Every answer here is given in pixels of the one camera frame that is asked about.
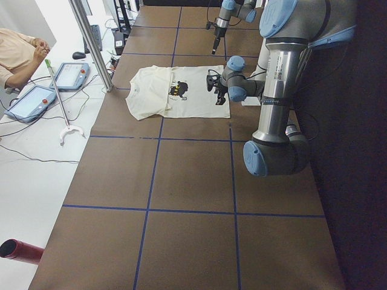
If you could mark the black computer mouse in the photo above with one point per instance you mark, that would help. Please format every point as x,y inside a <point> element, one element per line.
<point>78,55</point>

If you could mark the cream long-sleeve cat shirt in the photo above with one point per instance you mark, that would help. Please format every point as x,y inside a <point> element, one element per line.
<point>174,92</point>

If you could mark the reacher grabber tool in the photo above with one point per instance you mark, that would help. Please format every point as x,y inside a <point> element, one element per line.
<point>68,127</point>

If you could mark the person in peach shirt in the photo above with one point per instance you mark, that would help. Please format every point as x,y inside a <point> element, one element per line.
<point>21,55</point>

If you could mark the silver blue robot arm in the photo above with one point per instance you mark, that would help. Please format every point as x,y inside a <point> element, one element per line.
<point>228,9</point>
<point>291,30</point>

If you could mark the near blue teach pendant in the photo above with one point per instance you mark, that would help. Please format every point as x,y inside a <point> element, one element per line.
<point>32,104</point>

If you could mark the far blue teach pendant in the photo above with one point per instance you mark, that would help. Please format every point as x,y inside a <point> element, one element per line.
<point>71,76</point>

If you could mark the aluminium frame post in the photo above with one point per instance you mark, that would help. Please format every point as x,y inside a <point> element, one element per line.
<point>83,23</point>

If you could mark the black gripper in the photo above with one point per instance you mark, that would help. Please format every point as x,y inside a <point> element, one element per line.
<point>217,31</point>
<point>220,90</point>

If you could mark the red cylinder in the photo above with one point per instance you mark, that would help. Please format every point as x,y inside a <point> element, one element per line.
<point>21,251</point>

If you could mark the blue teach pendant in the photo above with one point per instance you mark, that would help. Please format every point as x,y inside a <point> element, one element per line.
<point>71,76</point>
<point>32,104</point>

